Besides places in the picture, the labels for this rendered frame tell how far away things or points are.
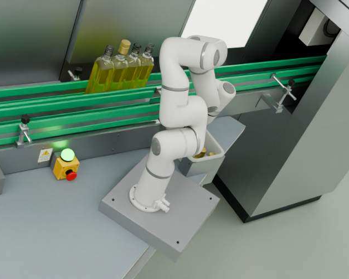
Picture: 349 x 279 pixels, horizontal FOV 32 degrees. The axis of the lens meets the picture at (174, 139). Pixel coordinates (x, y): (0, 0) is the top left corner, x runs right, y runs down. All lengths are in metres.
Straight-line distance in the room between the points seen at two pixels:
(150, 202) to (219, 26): 0.89
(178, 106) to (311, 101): 1.17
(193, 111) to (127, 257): 0.52
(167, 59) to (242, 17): 0.89
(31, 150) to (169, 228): 0.53
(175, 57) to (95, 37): 0.49
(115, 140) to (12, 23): 0.56
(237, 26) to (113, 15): 0.66
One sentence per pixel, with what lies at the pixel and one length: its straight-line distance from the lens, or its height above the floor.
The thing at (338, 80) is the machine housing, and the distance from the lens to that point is 2.85.
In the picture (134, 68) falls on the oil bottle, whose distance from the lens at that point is 2.27.
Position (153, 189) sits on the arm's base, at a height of 0.91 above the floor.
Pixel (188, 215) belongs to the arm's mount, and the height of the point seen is 0.81.
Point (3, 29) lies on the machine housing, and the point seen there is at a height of 1.13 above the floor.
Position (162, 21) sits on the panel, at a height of 1.15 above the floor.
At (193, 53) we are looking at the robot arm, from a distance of 1.88.
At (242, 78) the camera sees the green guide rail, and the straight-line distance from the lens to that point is 2.69.
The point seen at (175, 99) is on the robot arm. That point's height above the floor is 1.24.
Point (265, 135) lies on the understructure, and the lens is 3.17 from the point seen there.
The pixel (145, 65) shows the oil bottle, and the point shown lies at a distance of 2.29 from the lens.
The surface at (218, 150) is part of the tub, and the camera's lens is 2.45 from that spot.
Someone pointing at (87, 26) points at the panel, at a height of 1.15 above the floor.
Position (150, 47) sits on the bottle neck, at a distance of 2.27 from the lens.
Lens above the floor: 2.30
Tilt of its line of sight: 38 degrees down
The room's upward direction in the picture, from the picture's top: 25 degrees clockwise
